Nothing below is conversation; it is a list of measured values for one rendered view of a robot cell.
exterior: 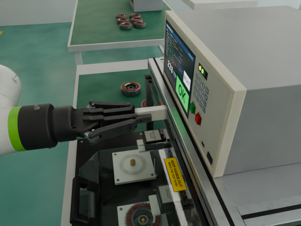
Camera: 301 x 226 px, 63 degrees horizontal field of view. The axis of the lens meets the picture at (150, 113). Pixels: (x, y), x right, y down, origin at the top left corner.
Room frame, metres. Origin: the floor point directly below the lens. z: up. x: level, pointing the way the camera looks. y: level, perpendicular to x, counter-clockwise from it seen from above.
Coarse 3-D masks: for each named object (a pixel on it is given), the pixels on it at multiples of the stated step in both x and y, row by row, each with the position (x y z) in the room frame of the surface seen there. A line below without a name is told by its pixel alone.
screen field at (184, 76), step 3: (180, 66) 0.57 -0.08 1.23; (177, 69) 0.59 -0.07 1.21; (180, 69) 0.56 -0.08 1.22; (183, 69) 0.54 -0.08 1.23; (180, 72) 0.56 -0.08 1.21; (183, 72) 0.54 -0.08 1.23; (180, 75) 0.56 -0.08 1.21; (183, 75) 0.54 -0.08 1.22; (186, 75) 0.52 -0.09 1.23; (183, 78) 0.53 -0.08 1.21; (186, 78) 0.51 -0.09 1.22; (183, 81) 0.53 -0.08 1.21; (186, 81) 0.51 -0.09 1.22; (189, 81) 0.49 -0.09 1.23; (186, 84) 0.51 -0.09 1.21; (189, 84) 0.49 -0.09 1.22; (189, 87) 0.49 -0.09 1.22
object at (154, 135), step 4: (144, 132) 0.66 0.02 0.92; (148, 132) 0.66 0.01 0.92; (152, 132) 0.66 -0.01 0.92; (156, 132) 0.66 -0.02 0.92; (160, 132) 0.66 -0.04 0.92; (144, 136) 0.64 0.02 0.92; (148, 136) 0.64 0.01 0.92; (152, 136) 0.64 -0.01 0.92; (156, 136) 0.64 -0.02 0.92; (160, 136) 0.64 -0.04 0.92; (140, 140) 0.66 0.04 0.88; (144, 140) 0.63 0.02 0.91; (148, 140) 0.62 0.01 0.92; (152, 140) 0.62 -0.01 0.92; (156, 140) 0.62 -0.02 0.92; (160, 140) 0.62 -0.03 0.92; (164, 140) 0.64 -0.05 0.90; (140, 144) 0.64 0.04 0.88
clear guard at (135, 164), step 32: (96, 160) 0.40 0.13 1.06; (128, 160) 0.40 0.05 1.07; (160, 160) 0.40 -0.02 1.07; (96, 192) 0.31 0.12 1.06; (128, 192) 0.31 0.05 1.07; (160, 192) 0.31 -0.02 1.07; (192, 192) 0.31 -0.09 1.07; (96, 224) 0.24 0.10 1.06; (128, 224) 0.24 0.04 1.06; (160, 224) 0.24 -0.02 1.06; (192, 224) 0.24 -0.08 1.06
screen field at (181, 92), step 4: (176, 80) 0.59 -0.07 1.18; (176, 84) 0.58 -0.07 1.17; (180, 84) 0.55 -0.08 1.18; (176, 88) 0.58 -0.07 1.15; (180, 88) 0.55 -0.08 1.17; (184, 88) 0.52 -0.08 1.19; (180, 92) 0.55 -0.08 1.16; (184, 92) 0.52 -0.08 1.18; (180, 96) 0.55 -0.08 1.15; (184, 96) 0.52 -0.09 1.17; (188, 96) 0.49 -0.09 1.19; (184, 100) 0.51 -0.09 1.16; (188, 100) 0.49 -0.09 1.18; (184, 104) 0.51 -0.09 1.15
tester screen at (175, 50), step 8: (168, 32) 0.69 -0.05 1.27; (168, 40) 0.69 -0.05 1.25; (176, 40) 0.61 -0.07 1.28; (168, 48) 0.68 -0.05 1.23; (176, 48) 0.61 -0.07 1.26; (184, 48) 0.55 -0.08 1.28; (168, 56) 0.68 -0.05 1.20; (176, 56) 0.60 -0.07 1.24; (184, 56) 0.54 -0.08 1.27; (192, 56) 0.49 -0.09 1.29; (176, 64) 0.60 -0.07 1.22; (184, 64) 0.54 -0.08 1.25; (192, 64) 0.49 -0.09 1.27; (176, 72) 0.59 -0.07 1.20
